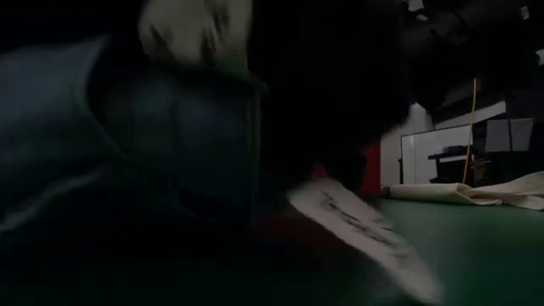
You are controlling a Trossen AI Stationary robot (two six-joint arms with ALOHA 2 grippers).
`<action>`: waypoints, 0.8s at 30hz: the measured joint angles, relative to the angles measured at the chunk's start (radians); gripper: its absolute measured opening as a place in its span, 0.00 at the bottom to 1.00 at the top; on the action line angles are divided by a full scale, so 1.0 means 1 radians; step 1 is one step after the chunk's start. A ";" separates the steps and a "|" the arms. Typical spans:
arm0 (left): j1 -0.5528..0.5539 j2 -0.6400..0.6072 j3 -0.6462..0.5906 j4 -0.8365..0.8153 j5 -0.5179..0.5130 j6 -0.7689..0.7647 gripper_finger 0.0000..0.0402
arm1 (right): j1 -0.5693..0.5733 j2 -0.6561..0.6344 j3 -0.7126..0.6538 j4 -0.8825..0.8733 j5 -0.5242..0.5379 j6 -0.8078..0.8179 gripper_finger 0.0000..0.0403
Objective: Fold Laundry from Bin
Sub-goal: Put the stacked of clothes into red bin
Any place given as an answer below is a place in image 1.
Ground light blue denim jeans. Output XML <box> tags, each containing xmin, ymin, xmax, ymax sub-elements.
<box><xmin>0</xmin><ymin>36</ymin><xmax>267</xmax><ymax>239</ymax></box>

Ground dark blue denim jeans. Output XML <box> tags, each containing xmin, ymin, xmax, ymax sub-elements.
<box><xmin>250</xmin><ymin>0</ymin><xmax>445</xmax><ymax>305</ymax></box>

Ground tan garment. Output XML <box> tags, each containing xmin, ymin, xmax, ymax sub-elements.
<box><xmin>136</xmin><ymin>0</ymin><xmax>254</xmax><ymax>71</ymax></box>

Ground white board panel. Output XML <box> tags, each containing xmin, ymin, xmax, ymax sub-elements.
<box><xmin>399</xmin><ymin>124</ymin><xmax>473</xmax><ymax>185</ymax></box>

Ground green table mat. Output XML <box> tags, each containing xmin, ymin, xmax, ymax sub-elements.
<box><xmin>365</xmin><ymin>197</ymin><xmax>544</xmax><ymax>306</ymax></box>

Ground grey storage box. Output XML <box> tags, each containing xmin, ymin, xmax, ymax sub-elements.
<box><xmin>484</xmin><ymin>117</ymin><xmax>536</xmax><ymax>154</ymax></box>

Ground dark shelving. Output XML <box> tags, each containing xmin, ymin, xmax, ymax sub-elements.
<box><xmin>427</xmin><ymin>80</ymin><xmax>544</xmax><ymax>188</ymax></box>

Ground yellow hanging cable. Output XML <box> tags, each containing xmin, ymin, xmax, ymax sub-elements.
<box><xmin>462</xmin><ymin>76</ymin><xmax>479</xmax><ymax>184</ymax></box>

